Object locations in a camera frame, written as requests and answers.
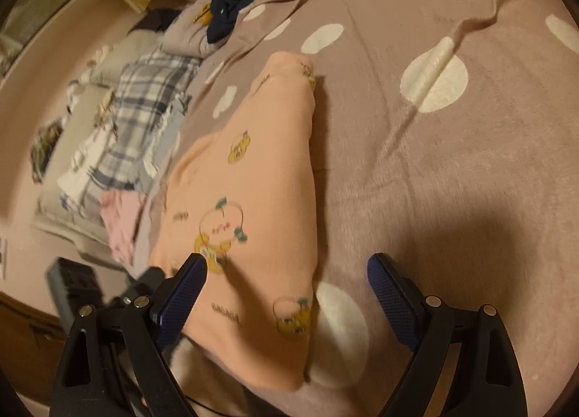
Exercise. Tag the navy blue garment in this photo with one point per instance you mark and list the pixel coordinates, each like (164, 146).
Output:
(224, 18)

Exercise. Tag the mauve polka dot blanket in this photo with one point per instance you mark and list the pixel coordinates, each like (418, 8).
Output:
(445, 134)

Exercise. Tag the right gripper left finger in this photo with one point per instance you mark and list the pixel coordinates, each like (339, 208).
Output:
(149, 329)

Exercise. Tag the white printed garment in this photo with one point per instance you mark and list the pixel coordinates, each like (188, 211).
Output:
(74, 183)

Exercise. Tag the plaid pillow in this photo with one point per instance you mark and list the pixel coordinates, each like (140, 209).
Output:
(151, 88)

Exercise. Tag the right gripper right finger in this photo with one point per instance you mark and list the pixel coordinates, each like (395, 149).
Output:
(422, 324)

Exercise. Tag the pink garment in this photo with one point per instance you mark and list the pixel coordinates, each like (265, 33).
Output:
(120, 211)

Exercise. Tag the peach cartoon print garment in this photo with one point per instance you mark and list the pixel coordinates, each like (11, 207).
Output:
(244, 198)

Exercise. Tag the white shelf unit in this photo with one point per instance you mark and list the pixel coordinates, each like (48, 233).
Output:
(31, 5)

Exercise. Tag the mauve pillow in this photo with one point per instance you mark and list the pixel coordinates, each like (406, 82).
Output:
(188, 39)

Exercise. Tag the grey garment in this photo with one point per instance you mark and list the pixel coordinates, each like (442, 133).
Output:
(161, 143)

